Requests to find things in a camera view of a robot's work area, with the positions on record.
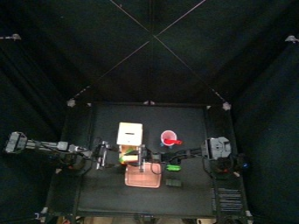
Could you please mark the yellow toy corn cob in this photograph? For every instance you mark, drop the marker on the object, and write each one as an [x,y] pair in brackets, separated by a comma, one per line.
[130,158]

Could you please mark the green toy corn husk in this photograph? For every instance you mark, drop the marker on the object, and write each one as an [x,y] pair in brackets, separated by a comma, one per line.
[121,159]

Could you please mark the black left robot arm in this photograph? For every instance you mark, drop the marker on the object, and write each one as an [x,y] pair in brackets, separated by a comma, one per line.
[46,145]

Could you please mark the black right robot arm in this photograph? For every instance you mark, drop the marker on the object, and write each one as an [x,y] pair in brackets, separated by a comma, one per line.
[217,147]

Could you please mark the light wooden drawer box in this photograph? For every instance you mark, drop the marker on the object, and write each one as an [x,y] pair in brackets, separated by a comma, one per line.
[129,129]

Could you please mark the pink plastic tray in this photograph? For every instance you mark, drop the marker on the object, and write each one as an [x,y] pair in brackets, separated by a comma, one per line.
[141,179]

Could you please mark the crumpled green toy leaf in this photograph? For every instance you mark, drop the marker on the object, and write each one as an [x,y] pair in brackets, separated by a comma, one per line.
[172,167]

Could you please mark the red plastic cup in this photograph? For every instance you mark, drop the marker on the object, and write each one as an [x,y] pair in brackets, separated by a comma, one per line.
[166,135]

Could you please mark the red straw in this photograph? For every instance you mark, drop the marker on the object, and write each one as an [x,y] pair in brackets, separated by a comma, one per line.
[174,142]

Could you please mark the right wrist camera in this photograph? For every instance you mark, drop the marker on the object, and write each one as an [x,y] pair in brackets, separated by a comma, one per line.
[154,157]

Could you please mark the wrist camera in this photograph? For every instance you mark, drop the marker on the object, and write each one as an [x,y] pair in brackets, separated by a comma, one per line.
[88,153]
[154,157]

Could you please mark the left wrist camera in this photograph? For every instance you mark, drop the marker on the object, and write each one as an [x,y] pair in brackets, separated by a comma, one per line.
[88,153]

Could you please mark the grey frame corner bracket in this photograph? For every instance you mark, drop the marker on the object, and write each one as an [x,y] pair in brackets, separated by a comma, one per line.
[291,38]
[14,37]
[70,102]
[225,106]

